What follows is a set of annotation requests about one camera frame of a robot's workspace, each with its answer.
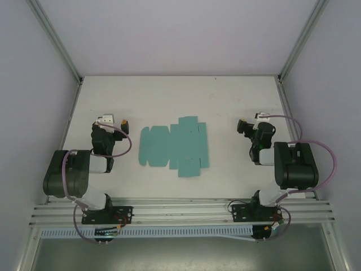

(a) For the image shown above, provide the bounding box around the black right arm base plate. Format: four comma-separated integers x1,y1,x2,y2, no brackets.
230,203,283,224

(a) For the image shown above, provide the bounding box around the black connector module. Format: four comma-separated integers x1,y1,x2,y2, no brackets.
252,224,279,243
94,227,120,244

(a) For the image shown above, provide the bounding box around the aluminium frame leg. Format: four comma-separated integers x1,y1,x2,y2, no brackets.
16,225,43,271
321,222,353,271

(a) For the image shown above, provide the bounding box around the slotted grey cable duct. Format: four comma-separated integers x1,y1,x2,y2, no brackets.
41,225,256,241

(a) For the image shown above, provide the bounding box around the thin black cable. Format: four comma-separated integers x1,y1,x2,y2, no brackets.
227,199,254,216

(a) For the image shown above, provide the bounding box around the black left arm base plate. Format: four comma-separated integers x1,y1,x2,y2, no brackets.
81,206,134,226

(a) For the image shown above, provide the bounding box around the aluminium mounting rail beam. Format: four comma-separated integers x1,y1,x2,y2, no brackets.
28,197,336,226

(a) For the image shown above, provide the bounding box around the teal corrugated cardboard box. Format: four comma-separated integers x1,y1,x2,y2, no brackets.
138,116,211,178

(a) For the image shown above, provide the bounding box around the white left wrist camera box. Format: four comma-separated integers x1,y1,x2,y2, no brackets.
95,113,116,133

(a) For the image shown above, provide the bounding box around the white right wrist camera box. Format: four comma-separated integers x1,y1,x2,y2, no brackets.
254,112,272,124

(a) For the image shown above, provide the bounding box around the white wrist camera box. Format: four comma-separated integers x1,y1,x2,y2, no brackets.
254,112,272,124
95,113,116,133

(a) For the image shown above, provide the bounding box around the aluminium frame post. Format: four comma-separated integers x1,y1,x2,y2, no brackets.
278,0,331,82
28,0,84,85

